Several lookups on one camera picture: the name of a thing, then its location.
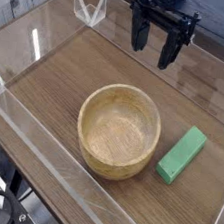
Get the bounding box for green rectangular block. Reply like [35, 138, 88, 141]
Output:
[156, 126, 207, 185]

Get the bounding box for clear acrylic corner bracket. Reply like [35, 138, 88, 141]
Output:
[73, 0, 107, 27]

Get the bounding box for brown wooden bowl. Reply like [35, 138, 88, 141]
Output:
[77, 84, 162, 181]

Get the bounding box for clear acrylic tray wall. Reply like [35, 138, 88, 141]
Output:
[0, 0, 224, 224]

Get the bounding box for black metal bracket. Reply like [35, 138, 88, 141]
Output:
[2, 189, 35, 224]

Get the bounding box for black table leg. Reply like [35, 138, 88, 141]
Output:
[9, 170, 23, 196]

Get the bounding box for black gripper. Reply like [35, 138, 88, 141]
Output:
[131, 0, 201, 70]

